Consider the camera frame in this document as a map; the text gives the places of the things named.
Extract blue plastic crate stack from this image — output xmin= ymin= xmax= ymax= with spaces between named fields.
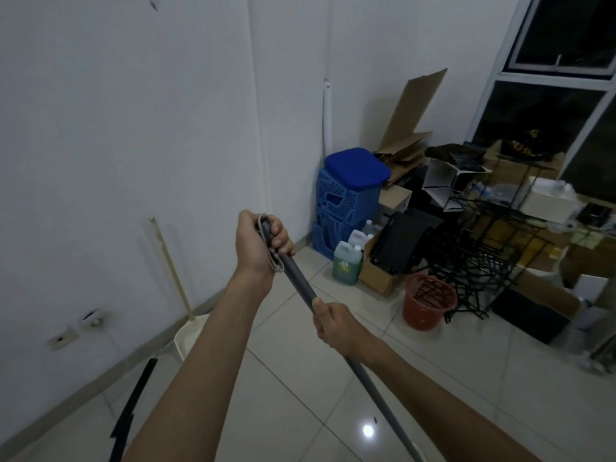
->
xmin=311 ymin=167 xmax=383 ymax=260

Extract black folded bag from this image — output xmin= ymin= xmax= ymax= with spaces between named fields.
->
xmin=368 ymin=209 xmax=443 ymax=277

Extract person's right hand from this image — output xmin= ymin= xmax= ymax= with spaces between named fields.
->
xmin=312 ymin=296 xmax=382 ymax=362

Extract white open box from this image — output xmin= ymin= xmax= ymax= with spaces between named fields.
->
xmin=422 ymin=156 xmax=492 ymax=210

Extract person's left hand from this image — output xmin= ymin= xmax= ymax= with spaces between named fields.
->
xmin=234 ymin=210 xmax=297 ymax=285

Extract brown cardboard sheets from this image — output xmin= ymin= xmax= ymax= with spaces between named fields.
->
xmin=373 ymin=68 xmax=449 ymax=185

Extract black wire rack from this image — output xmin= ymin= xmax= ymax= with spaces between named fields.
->
xmin=423 ymin=156 xmax=569 ymax=323

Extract white window frame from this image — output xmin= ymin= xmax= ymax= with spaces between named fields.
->
xmin=464 ymin=0 xmax=616 ymax=181

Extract white wall socket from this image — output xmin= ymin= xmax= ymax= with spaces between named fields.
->
xmin=48 ymin=328 xmax=80 ymax=351
xmin=79 ymin=309 xmax=107 ymax=331

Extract white plastic jug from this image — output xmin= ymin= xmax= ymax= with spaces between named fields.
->
xmin=347 ymin=229 xmax=373 ymax=251

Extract cream long-handled dustpan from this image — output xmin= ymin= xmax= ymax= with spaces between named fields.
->
xmin=149 ymin=217 xmax=212 ymax=364

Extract green detergent jug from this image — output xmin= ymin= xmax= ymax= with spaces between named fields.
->
xmin=332 ymin=241 xmax=364 ymax=286

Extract white rectangular box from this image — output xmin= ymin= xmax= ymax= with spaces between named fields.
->
xmin=520 ymin=177 xmax=578 ymax=224

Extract person's right forearm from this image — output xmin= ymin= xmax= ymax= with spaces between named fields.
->
xmin=358 ymin=332 xmax=544 ymax=462

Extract blue lid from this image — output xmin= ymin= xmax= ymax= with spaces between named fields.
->
xmin=324 ymin=147 xmax=392 ymax=191

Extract grey mop handle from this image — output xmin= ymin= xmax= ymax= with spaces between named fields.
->
xmin=258 ymin=214 xmax=427 ymax=462

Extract red plastic basket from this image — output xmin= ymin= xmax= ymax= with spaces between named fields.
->
xmin=402 ymin=272 xmax=458 ymax=331

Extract person's left forearm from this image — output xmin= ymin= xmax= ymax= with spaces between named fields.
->
xmin=120 ymin=270 xmax=277 ymax=462

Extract brown cardboard box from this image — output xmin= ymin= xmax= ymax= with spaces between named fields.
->
xmin=357 ymin=233 xmax=410 ymax=299

